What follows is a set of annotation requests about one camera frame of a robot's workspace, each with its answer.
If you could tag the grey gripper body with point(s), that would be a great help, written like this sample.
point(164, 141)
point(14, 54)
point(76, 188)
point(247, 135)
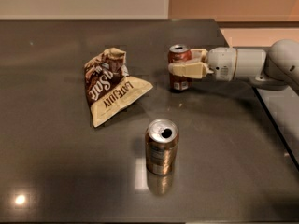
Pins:
point(220, 62)

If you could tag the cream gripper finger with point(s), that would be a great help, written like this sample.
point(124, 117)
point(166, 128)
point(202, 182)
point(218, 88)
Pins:
point(199, 55)
point(197, 70)

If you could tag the red coke can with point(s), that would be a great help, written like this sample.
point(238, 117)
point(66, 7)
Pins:
point(178, 55)

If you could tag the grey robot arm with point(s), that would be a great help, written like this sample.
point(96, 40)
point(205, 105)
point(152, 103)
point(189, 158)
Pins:
point(273, 70)

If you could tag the brown upright soda can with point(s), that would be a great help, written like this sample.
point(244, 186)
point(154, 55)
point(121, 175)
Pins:
point(161, 144)

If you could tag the brown and cream chip bag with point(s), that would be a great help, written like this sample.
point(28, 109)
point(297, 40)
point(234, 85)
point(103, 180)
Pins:
point(108, 85)

